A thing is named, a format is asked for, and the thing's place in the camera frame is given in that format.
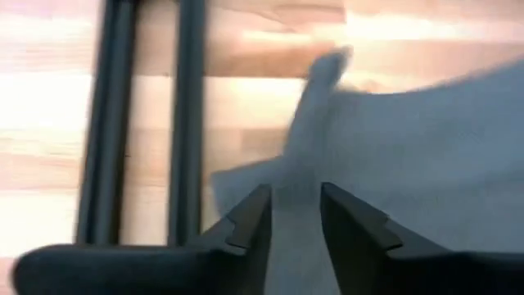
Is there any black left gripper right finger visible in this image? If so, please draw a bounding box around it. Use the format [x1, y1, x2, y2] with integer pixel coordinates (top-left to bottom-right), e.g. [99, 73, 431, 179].
[320, 182, 524, 295]

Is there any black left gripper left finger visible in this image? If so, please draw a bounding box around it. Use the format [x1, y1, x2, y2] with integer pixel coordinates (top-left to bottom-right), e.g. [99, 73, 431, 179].
[11, 184, 273, 295]

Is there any plain dark grey towel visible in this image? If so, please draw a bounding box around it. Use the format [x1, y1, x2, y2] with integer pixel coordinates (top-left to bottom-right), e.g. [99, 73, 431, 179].
[210, 44, 524, 295]

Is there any black aluminium table frame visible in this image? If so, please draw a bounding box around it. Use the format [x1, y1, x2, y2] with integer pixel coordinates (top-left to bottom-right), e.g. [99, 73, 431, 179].
[75, 0, 206, 247]

